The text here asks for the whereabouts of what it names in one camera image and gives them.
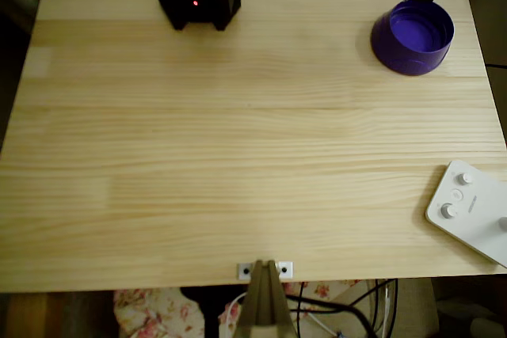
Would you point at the purple bowl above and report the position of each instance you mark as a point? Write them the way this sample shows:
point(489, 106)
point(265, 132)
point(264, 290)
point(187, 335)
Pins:
point(396, 61)

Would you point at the white lamp base with knobs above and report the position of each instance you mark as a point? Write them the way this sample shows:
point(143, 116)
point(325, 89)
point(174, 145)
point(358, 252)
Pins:
point(475, 227)

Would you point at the black stand leg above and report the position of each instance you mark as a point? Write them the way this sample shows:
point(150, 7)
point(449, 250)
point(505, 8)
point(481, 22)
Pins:
point(206, 314)

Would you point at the floral patterned cloth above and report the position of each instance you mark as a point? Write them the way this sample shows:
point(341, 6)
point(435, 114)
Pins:
point(150, 314)

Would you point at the silver corner bracket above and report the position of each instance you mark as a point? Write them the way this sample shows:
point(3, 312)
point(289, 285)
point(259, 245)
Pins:
point(245, 270)
point(286, 270)

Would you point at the aluminium extrusion post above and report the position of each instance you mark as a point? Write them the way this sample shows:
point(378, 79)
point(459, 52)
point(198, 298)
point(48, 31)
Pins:
point(263, 306)

